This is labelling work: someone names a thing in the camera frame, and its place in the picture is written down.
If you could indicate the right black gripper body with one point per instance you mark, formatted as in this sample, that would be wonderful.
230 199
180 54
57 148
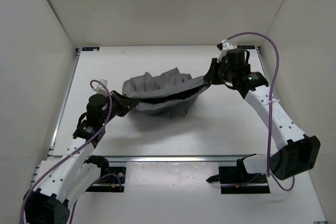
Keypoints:
226 73

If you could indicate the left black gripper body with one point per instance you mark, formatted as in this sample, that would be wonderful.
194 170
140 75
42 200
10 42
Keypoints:
105 114

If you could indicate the grey skirt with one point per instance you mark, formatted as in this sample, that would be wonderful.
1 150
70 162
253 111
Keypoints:
169 95

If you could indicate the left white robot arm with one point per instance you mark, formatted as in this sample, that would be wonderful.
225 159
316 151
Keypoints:
53 195

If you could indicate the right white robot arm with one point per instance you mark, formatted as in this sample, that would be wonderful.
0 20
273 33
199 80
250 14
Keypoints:
296 151

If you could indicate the right blue corner sticker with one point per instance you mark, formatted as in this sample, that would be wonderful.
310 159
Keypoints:
246 47

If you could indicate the blue corner sticker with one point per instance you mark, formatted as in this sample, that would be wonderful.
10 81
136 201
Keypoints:
246 47
90 49

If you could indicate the left blue corner sticker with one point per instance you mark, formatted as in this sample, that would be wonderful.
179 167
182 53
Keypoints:
90 49

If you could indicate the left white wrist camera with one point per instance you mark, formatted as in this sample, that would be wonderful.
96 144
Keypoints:
99 89

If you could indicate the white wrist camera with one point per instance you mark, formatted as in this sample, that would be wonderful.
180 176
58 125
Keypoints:
224 46
99 89

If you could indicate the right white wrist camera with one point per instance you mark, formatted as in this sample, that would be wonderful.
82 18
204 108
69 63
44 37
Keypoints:
224 46

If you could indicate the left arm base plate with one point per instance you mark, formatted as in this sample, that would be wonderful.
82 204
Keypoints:
115 183

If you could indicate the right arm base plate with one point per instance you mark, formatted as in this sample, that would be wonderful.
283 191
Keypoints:
235 181

